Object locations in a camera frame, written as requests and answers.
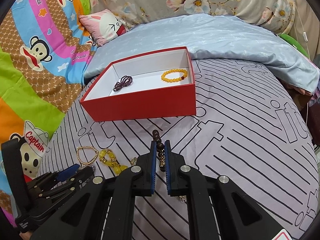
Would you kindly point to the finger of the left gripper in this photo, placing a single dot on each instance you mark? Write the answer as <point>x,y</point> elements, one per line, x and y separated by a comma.
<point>50,179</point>
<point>82,174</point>

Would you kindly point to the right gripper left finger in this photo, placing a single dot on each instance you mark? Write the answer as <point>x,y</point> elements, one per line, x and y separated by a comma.
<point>103,208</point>

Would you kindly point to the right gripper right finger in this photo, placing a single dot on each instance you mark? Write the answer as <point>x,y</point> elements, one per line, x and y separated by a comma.
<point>217,207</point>

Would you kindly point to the silver wristwatch purple dial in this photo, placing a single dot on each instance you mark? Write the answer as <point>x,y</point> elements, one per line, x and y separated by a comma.
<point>93,168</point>

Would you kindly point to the silver dangle earring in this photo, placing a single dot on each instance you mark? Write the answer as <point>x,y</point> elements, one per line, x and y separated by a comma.
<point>182,199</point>

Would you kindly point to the person's left hand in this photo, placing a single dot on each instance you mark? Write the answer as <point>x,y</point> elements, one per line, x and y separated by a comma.
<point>26,235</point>

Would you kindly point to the red cardboard box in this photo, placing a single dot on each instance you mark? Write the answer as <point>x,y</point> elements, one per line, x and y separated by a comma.
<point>155,84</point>

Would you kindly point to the colourful monkey cartoon blanket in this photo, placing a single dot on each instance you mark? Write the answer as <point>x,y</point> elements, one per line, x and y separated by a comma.
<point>44,53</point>

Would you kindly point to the pink rabbit pillow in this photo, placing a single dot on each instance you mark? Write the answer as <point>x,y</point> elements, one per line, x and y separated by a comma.
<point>103,26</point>

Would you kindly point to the light blue quilt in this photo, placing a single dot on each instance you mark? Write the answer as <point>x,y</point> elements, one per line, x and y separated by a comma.
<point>209,37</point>

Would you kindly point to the green plastic object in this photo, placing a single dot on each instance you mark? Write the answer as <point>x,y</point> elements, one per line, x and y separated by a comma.
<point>293,42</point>

